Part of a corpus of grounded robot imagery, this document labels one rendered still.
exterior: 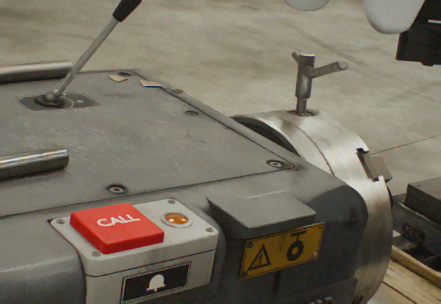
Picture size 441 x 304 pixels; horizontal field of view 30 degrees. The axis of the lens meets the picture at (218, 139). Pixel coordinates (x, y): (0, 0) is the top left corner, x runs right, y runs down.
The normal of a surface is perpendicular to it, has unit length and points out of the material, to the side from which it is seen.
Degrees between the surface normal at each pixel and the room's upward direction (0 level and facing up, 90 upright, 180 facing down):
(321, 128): 12
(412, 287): 0
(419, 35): 90
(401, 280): 0
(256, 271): 90
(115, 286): 90
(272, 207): 0
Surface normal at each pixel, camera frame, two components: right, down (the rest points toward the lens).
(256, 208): 0.16, -0.92
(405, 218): -0.77, 0.07
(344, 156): 0.46, -0.58
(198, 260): 0.61, 0.37
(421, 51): -0.95, -0.04
